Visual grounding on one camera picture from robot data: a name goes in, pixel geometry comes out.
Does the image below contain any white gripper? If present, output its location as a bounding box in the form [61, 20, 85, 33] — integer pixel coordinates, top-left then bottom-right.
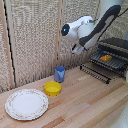
[71, 43, 88, 56]

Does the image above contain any orange bread piece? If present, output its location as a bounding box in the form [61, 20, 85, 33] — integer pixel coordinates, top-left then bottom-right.
[99, 54, 113, 64]

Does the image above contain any blue cup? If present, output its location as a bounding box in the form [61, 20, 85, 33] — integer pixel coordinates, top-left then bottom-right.
[54, 65, 67, 84]

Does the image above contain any black dish rack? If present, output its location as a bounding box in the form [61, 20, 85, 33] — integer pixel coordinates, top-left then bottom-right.
[89, 37, 128, 80]

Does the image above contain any yellow bowl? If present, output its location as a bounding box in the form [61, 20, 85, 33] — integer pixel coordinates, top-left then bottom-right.
[43, 81, 63, 97]

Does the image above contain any woven screen with wooden posts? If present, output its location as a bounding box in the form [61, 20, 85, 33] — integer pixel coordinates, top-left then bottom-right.
[0, 0, 128, 94]

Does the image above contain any white plate with patterned rim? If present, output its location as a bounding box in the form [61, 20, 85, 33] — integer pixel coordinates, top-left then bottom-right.
[4, 88, 50, 121]

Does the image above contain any black wire rack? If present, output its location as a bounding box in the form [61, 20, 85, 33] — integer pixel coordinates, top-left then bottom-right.
[79, 63, 112, 85]

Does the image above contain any black cable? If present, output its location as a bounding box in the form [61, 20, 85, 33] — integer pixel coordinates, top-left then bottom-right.
[118, 7, 128, 18]

